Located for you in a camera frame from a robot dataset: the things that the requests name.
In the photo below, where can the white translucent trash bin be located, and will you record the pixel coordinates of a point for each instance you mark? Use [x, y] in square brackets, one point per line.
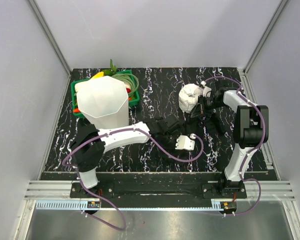
[104, 102]

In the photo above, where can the white toy radish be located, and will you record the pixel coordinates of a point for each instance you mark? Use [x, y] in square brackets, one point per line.
[79, 86]

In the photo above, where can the left aluminium frame post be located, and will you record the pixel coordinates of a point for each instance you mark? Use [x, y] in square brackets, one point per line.
[33, 5]

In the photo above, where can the white slotted cable duct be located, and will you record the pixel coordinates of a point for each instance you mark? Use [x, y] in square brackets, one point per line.
[81, 205]

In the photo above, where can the aluminium front rail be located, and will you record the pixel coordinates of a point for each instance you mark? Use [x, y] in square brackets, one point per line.
[267, 190]

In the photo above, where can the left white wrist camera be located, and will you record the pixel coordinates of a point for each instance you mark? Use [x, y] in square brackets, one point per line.
[184, 142]

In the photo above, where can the green plastic basket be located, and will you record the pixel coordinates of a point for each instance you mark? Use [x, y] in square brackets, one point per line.
[133, 99]

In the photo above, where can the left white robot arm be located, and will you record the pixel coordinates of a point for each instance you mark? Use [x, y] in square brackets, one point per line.
[91, 143]

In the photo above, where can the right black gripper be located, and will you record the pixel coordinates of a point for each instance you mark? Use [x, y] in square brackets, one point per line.
[204, 101]

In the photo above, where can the black trash bag roll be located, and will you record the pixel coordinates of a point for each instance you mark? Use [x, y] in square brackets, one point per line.
[214, 125]

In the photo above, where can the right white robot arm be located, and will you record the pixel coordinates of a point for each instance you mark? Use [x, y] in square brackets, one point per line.
[250, 131]

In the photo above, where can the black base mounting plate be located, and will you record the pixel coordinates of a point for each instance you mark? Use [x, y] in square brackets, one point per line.
[196, 184]

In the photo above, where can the right aluminium frame post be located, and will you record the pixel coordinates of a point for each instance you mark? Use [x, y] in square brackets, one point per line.
[268, 30]

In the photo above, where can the yellow toy vegetable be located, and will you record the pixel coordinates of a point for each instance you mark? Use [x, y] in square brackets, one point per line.
[98, 75]

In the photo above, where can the green leafy toy plant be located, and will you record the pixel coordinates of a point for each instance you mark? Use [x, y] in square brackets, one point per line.
[112, 70]

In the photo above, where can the aluminium frame post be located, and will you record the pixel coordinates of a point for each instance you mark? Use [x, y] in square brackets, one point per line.
[268, 30]
[33, 5]

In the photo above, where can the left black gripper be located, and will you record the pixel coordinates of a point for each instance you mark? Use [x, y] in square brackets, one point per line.
[175, 134]

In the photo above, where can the green coiled bean bundle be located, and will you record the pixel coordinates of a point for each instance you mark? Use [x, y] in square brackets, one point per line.
[128, 78]

